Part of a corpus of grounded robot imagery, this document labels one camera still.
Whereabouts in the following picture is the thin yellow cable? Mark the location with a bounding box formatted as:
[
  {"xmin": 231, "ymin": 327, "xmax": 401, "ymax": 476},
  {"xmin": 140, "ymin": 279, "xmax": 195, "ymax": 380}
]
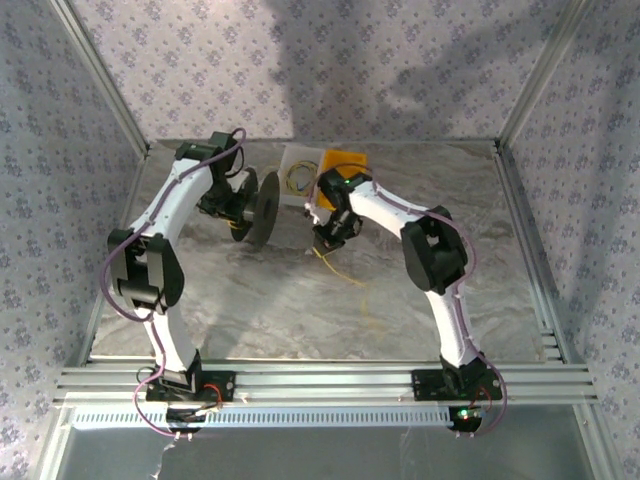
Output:
[{"xmin": 312, "ymin": 247, "xmax": 381, "ymax": 336}]

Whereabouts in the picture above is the black cable spool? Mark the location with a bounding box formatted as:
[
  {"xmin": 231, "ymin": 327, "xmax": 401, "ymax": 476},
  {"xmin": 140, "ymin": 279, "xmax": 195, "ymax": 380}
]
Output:
[{"xmin": 227, "ymin": 167, "xmax": 282, "ymax": 251}]

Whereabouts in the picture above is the white plastic bin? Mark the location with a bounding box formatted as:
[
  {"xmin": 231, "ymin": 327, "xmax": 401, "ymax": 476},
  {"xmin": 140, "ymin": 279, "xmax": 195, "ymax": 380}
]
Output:
[{"xmin": 278, "ymin": 143, "xmax": 325, "ymax": 209}]

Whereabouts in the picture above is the yellow plastic bin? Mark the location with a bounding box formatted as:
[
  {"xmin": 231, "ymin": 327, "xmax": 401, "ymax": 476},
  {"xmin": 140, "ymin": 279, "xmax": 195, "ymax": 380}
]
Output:
[{"xmin": 317, "ymin": 148, "xmax": 370, "ymax": 211}]

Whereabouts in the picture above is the blue cable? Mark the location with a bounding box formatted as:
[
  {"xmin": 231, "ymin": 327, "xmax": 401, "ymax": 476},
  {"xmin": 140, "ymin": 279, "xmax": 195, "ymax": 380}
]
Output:
[{"xmin": 287, "ymin": 167, "xmax": 316, "ymax": 195}]

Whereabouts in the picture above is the coiled yellow cable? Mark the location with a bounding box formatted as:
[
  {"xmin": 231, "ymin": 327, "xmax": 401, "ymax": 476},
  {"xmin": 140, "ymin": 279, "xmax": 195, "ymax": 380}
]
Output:
[{"xmin": 283, "ymin": 158, "xmax": 320, "ymax": 195}]

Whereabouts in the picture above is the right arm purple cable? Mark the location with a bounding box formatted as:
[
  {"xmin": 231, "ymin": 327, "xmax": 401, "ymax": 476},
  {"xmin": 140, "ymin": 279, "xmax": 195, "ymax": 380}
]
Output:
[{"xmin": 304, "ymin": 164, "xmax": 509, "ymax": 440}]

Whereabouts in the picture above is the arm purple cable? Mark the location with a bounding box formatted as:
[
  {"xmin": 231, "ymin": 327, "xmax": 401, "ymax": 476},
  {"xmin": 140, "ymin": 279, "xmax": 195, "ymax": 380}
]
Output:
[
  {"xmin": 101, "ymin": 127, "xmax": 249, "ymax": 439},
  {"xmin": 304, "ymin": 164, "xmax": 509, "ymax": 440}
]

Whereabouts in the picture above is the aluminium mounting rail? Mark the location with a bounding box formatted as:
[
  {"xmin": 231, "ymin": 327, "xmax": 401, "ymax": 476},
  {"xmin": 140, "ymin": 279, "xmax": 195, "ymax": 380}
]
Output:
[{"xmin": 52, "ymin": 357, "xmax": 600, "ymax": 407}]

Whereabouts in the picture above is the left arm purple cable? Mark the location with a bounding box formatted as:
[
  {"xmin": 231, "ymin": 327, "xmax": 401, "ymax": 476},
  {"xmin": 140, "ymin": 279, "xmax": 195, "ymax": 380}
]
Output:
[{"xmin": 101, "ymin": 127, "xmax": 249, "ymax": 439}]

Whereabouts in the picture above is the aluminium frame post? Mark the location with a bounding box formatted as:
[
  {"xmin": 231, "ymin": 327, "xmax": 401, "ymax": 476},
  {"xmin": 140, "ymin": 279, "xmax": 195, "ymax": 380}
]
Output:
[
  {"xmin": 496, "ymin": 0, "xmax": 597, "ymax": 149},
  {"xmin": 49, "ymin": 0, "xmax": 152, "ymax": 155}
]

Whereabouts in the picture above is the aluminium side rail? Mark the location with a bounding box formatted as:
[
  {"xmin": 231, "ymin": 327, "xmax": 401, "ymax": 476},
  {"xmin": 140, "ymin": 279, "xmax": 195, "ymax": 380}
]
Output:
[
  {"xmin": 493, "ymin": 139, "xmax": 617, "ymax": 480},
  {"xmin": 37, "ymin": 144, "xmax": 154, "ymax": 480}
]

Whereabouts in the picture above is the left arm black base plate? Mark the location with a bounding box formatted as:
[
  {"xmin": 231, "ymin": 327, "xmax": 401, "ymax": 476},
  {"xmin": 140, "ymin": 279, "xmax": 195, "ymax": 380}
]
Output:
[{"xmin": 143, "ymin": 367, "xmax": 237, "ymax": 405}]

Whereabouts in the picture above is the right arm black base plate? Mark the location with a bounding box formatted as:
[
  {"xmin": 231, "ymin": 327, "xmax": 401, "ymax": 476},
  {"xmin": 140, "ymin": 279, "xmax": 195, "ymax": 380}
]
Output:
[{"xmin": 410, "ymin": 367, "xmax": 504, "ymax": 402}]

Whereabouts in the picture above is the white slotted cable duct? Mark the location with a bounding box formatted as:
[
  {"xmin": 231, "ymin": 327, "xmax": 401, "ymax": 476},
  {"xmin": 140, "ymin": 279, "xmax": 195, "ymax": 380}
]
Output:
[{"xmin": 72, "ymin": 403, "xmax": 454, "ymax": 430}]

